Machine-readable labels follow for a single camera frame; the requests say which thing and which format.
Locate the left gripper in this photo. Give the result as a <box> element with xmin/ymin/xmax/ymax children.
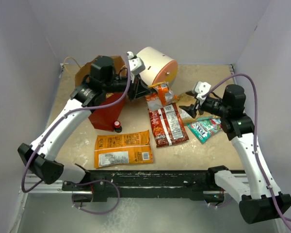
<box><xmin>102</xmin><ymin>70</ymin><xmax>152</xmax><ymax>101</ymax></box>

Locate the tan paper snack bag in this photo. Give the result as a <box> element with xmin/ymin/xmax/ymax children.
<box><xmin>177</xmin><ymin>92</ymin><xmax>219</xmax><ymax>124</ymax></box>

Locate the orange white snack bag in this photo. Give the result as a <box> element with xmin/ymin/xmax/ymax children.
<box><xmin>145</xmin><ymin>82</ymin><xmax>177</xmax><ymax>111</ymax></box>

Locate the teal snack packet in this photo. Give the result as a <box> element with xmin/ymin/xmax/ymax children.
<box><xmin>187</xmin><ymin>118</ymin><xmax>221</xmax><ymax>144</ymax></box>

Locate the red Doritos bag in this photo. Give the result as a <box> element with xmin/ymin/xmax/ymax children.
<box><xmin>148</xmin><ymin>103</ymin><xmax>189</xmax><ymax>148</ymax></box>

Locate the large orange snack bag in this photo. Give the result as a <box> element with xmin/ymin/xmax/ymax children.
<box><xmin>94</xmin><ymin>131</ymin><xmax>154</xmax><ymax>169</ymax></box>

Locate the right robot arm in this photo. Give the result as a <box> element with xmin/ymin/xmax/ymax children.
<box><xmin>180</xmin><ymin>82</ymin><xmax>291</xmax><ymax>224</ymax></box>

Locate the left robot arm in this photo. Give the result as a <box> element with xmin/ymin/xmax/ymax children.
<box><xmin>17</xmin><ymin>52</ymin><xmax>149</xmax><ymax>190</ymax></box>

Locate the round white drawer cabinet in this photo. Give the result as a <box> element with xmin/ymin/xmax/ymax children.
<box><xmin>137</xmin><ymin>47</ymin><xmax>178</xmax><ymax>86</ymax></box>

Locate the small dark sauce bottle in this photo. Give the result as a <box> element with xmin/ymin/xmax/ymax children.
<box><xmin>113</xmin><ymin>120</ymin><xmax>122</xmax><ymax>133</ymax></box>

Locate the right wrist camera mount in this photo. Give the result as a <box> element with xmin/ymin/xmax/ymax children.
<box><xmin>192</xmin><ymin>81</ymin><xmax>211</xmax><ymax>101</ymax></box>

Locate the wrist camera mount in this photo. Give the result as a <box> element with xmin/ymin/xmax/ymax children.
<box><xmin>192</xmin><ymin>81</ymin><xmax>211</xmax><ymax>101</ymax></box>
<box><xmin>127</xmin><ymin>51</ymin><xmax>146</xmax><ymax>75</ymax></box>

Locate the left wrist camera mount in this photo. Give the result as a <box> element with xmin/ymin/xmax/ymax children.
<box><xmin>127</xmin><ymin>51</ymin><xmax>146</xmax><ymax>75</ymax></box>

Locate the black front frame rail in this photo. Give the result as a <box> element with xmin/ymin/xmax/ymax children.
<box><xmin>62</xmin><ymin>169</ymin><xmax>227</xmax><ymax>203</ymax></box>

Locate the lower purple cable loop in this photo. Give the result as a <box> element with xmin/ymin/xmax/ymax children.
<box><xmin>71</xmin><ymin>179</ymin><xmax>122</xmax><ymax>215</ymax></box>

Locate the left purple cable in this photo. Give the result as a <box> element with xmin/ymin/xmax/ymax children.
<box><xmin>21</xmin><ymin>52</ymin><xmax>132</xmax><ymax>194</ymax></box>

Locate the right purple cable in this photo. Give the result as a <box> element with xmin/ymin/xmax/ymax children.
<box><xmin>201</xmin><ymin>73</ymin><xmax>291</xmax><ymax>233</ymax></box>

